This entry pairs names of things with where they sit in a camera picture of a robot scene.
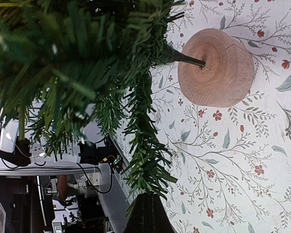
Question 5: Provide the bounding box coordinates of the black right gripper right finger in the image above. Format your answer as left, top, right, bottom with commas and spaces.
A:
149, 194, 175, 233

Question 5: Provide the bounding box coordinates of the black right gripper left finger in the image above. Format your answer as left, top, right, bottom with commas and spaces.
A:
123, 193, 149, 233

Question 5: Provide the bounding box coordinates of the small green christmas tree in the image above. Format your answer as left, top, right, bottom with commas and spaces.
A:
0, 0, 254, 198

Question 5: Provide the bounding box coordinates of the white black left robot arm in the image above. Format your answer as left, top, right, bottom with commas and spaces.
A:
0, 119, 116, 169

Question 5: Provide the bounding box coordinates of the floral patterned table mat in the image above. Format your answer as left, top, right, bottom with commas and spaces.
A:
152, 0, 291, 233

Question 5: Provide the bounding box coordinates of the aluminium front rail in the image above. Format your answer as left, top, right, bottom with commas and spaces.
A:
98, 137, 136, 233

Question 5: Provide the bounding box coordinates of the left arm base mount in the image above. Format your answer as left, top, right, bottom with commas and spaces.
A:
78, 134, 123, 173

